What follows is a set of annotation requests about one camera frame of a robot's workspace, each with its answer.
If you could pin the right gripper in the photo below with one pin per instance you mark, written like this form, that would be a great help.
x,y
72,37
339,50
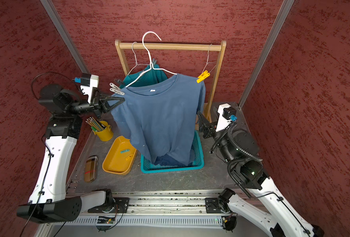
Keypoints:
x,y
205,125

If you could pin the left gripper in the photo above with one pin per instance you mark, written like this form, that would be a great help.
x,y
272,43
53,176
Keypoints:
x,y
96,103

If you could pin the grey clothespin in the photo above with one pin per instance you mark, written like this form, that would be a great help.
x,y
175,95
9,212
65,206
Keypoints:
x,y
115,89

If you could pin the grey-blue t-shirt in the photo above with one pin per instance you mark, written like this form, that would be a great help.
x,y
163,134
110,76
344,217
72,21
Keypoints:
x,y
160,119

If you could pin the yellow clothespin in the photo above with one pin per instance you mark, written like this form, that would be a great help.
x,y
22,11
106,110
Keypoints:
x,y
203,76
131,156

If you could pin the navy blue t-shirt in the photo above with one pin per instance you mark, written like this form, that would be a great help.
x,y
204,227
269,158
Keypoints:
x,y
166,161

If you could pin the white wire hanger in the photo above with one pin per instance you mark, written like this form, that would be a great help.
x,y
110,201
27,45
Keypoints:
x,y
135,57
150,60
208,56

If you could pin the grey clothespin on teal shoulder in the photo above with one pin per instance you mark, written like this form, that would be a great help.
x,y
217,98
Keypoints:
x,y
119,81

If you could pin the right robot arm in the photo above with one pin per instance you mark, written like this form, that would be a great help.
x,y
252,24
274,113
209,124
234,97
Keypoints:
x,y
239,151

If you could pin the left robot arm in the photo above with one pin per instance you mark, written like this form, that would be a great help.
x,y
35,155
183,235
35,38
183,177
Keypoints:
x,y
48,202

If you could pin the coloured pencils bunch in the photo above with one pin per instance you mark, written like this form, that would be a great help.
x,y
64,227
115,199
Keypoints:
x,y
96,125

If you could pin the yellow pencil cup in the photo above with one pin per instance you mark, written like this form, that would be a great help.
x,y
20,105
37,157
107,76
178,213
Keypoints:
x,y
106,134

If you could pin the teal t-shirt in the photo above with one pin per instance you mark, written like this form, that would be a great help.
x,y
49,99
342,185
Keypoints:
x,y
150,78

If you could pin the wooden clothes rack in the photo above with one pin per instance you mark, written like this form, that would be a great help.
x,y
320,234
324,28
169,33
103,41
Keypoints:
x,y
122,46

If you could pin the yellow tray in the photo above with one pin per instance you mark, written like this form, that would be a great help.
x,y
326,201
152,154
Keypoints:
x,y
114,161

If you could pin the brown transparent case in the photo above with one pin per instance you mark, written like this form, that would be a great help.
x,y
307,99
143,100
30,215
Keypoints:
x,y
91,166

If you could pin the teal plastic basket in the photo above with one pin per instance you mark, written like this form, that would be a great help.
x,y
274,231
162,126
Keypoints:
x,y
147,167

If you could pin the left corner aluminium profile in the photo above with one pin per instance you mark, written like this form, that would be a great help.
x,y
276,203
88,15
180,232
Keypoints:
x,y
63,32

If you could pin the corner aluminium profile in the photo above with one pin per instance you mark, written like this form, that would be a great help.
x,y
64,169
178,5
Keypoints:
x,y
63,32
271,38

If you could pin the right corner aluminium profile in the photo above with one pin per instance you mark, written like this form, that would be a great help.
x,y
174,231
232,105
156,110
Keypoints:
x,y
271,38

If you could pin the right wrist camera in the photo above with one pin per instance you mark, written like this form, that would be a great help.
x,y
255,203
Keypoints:
x,y
226,115

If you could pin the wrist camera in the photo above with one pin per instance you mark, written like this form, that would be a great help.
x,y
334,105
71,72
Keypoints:
x,y
87,83
226,115

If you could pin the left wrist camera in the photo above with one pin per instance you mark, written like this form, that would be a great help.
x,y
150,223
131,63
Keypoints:
x,y
87,83

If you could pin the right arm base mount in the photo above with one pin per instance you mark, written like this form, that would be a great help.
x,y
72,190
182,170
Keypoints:
x,y
217,206

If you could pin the aluminium rail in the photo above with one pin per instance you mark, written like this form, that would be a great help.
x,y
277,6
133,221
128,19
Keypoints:
x,y
171,210

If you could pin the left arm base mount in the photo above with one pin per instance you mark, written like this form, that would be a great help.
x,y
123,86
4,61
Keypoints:
x,y
117,205

